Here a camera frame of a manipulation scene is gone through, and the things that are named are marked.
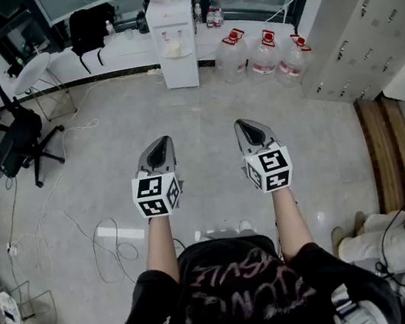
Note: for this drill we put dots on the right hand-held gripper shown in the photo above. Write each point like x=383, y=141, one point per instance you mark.
x=272, y=160

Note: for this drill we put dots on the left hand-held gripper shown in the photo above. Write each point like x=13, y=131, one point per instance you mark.
x=149, y=188

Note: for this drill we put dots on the white water dispenser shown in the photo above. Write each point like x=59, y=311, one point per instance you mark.
x=169, y=19

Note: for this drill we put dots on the person's right forearm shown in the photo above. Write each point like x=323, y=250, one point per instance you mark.
x=290, y=219

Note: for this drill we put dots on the person's left forearm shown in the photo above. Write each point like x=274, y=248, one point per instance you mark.
x=160, y=250

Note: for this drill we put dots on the small clear water bottle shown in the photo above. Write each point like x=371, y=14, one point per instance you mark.
x=110, y=29
x=209, y=20
x=218, y=19
x=198, y=14

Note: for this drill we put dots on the grey metal lockers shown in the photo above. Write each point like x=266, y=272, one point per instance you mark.
x=358, y=33

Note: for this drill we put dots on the person's right white shoe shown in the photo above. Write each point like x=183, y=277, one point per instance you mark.
x=245, y=225

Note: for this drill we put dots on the person's white shoe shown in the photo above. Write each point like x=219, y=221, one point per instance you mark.
x=201, y=235
x=245, y=225

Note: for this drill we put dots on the person's left white shoe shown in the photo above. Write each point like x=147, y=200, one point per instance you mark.
x=201, y=235

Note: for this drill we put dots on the cream cup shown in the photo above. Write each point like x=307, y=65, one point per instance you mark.
x=174, y=50

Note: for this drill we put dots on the clear plastic cup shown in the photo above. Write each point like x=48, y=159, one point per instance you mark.
x=129, y=34

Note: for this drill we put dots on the wooden bench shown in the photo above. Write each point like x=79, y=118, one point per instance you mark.
x=382, y=149

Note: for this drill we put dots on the dark tinted drinking bottle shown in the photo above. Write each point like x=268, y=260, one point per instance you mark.
x=142, y=22

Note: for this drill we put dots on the black office chair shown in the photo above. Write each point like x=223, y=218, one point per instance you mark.
x=22, y=131

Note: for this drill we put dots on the black backpack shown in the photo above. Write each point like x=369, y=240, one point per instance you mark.
x=88, y=30

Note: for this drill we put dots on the round white side table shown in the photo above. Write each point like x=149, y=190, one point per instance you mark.
x=31, y=71

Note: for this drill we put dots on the person's black printed shirt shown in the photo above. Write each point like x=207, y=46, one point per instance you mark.
x=242, y=297

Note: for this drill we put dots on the white power strip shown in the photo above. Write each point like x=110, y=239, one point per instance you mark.
x=13, y=248

